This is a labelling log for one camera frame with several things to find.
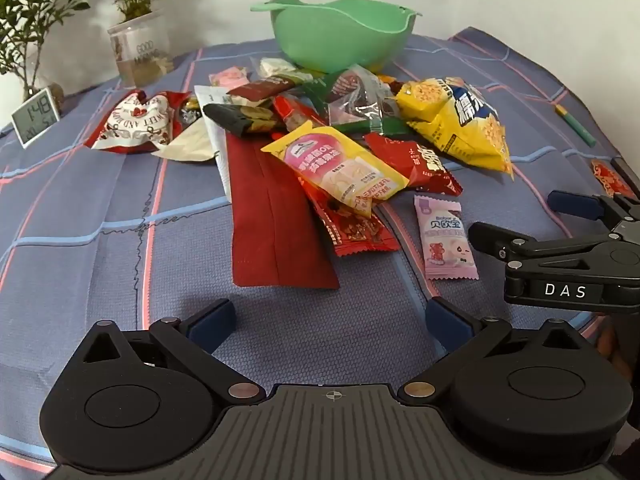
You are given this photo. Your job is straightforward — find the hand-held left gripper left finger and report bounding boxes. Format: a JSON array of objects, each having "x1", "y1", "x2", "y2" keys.
[{"x1": 80, "y1": 298, "x2": 266, "y2": 407}]

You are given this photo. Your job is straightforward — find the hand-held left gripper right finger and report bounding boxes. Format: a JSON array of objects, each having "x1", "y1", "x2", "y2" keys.
[{"x1": 397, "y1": 296, "x2": 589, "y2": 406}]

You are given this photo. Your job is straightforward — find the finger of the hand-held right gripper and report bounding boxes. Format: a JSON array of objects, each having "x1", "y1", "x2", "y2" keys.
[
  {"x1": 468, "y1": 221, "x2": 640, "y2": 268},
  {"x1": 547, "y1": 190, "x2": 640, "y2": 232}
]

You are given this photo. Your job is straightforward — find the large yellow chip bag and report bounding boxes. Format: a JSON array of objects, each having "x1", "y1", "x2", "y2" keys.
[{"x1": 394, "y1": 77, "x2": 515, "y2": 181}]

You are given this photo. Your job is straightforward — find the red and white snack bag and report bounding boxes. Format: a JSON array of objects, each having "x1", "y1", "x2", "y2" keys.
[{"x1": 83, "y1": 89, "x2": 194, "y2": 155}]

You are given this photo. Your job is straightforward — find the green plastic bowl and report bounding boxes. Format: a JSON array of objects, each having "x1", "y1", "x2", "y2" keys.
[{"x1": 250, "y1": 0, "x2": 424, "y2": 74}]

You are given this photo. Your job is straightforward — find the red patterned packet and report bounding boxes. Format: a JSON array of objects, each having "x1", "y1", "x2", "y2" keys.
[{"x1": 589, "y1": 158, "x2": 636, "y2": 199}]

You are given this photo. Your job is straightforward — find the green pen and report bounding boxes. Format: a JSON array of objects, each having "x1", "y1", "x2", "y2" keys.
[{"x1": 553, "y1": 103, "x2": 597, "y2": 149}]

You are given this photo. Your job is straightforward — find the small pink candy packet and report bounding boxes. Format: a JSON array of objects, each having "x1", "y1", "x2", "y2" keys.
[{"x1": 413, "y1": 194, "x2": 480, "y2": 281}]

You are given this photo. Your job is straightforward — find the dark red paper envelope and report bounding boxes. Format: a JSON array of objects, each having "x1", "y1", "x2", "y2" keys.
[{"x1": 225, "y1": 132, "x2": 341, "y2": 290}]

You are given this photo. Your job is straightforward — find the red nut snack packet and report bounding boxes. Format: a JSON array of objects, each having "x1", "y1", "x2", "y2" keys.
[{"x1": 300, "y1": 180, "x2": 401, "y2": 257}]

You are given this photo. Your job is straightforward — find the red spicy snack packet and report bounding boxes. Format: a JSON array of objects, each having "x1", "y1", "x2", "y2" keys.
[{"x1": 363, "y1": 132, "x2": 464, "y2": 197}]

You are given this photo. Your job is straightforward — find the cream snack packet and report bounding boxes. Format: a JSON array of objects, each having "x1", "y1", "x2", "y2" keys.
[{"x1": 150, "y1": 117, "x2": 216, "y2": 164}]

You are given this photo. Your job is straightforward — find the yellow and pink snack packet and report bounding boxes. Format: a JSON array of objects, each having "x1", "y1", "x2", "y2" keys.
[{"x1": 260, "y1": 127, "x2": 410, "y2": 219}]

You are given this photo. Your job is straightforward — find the black and gold snack packet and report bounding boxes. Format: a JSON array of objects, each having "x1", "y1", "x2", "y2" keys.
[{"x1": 202, "y1": 102, "x2": 284, "y2": 137}]

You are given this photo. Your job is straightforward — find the foil wrapped candy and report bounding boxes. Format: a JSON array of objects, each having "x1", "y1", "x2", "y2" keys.
[{"x1": 175, "y1": 96, "x2": 203, "y2": 126}]

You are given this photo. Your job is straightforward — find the red sausage packet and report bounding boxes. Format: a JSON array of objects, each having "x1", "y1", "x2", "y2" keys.
[{"x1": 272, "y1": 94, "x2": 329, "y2": 134}]

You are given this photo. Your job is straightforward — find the flat white packet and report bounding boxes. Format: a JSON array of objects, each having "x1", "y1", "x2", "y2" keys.
[{"x1": 193, "y1": 84, "x2": 236, "y2": 204}]

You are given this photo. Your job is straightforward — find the brown and red snack packet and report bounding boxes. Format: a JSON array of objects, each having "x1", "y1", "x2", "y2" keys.
[{"x1": 227, "y1": 75, "x2": 296, "y2": 106}]

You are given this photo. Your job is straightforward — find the clear plastic bag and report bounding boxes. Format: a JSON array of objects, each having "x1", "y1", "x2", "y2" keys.
[{"x1": 327, "y1": 63, "x2": 396, "y2": 129}]

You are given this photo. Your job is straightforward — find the pale pink snack packet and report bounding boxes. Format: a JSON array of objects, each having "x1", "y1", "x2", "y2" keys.
[{"x1": 208, "y1": 66, "x2": 251, "y2": 89}]

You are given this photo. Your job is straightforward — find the white and green snack packet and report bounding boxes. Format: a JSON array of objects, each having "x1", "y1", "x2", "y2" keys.
[{"x1": 249, "y1": 56, "x2": 314, "y2": 84}]

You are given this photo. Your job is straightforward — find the white digital clock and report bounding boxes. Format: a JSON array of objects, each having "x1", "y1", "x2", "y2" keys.
[{"x1": 11, "y1": 87, "x2": 62, "y2": 149}]

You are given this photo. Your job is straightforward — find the potted plant in white jar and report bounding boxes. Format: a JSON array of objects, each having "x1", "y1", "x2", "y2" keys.
[{"x1": 97, "y1": 0, "x2": 177, "y2": 89}]

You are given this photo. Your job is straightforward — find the leafy plant in clear vase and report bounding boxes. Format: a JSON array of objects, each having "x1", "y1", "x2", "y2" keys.
[{"x1": 0, "y1": 0, "x2": 108, "y2": 111}]

